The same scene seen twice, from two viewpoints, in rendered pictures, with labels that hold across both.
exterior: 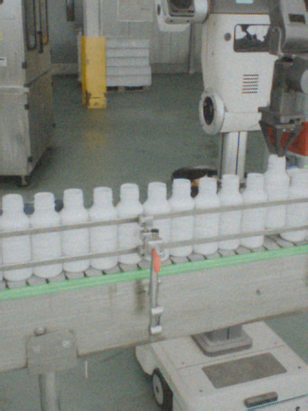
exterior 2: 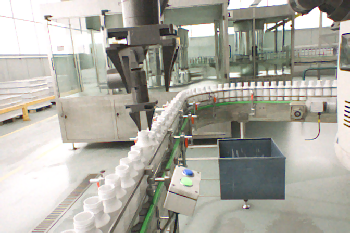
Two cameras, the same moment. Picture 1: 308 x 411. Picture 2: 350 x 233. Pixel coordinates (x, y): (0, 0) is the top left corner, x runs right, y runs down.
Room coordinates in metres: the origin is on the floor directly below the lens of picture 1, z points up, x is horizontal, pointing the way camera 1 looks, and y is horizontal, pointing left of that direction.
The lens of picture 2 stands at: (1.72, -1.04, 1.45)
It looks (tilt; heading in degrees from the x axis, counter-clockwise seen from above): 12 degrees down; 118
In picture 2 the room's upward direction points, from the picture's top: 4 degrees counter-clockwise
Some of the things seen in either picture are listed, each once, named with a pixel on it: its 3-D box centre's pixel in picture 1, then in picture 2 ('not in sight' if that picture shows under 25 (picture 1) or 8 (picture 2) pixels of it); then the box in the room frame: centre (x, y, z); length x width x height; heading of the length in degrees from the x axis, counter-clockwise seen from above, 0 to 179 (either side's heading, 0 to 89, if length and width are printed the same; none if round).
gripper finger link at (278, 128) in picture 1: (280, 135); (142, 117); (1.16, -0.27, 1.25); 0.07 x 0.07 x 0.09; 21
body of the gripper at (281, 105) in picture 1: (282, 102); (140, 96); (1.16, -0.27, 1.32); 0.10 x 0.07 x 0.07; 21
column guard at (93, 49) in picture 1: (93, 72); not in sight; (8.78, 1.07, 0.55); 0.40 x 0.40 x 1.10; 21
